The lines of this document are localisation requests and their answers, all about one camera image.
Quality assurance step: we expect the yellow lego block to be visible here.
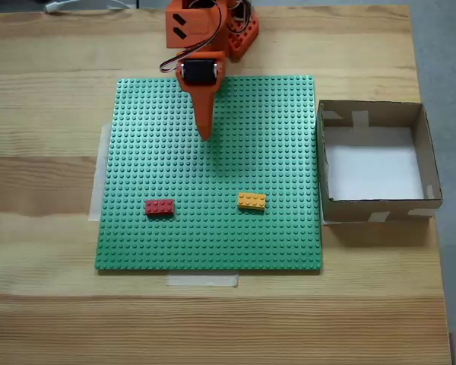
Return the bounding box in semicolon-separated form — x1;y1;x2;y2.
236;192;268;212

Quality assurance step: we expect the green lego baseplate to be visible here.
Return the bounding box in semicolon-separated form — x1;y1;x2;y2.
93;75;324;275

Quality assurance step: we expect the red lego block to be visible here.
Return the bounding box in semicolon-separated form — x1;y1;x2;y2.
144;198;176;217

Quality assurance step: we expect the brown cardboard box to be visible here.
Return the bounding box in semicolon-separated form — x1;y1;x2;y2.
315;99;444;226

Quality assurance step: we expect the white paper box liner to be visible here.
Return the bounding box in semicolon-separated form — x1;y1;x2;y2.
321;126;429;202

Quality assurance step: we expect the wide masking tape strip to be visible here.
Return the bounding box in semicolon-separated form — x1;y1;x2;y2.
87;122;112;223

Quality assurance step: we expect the white curved object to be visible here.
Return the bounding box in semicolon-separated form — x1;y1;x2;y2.
43;0;128;14

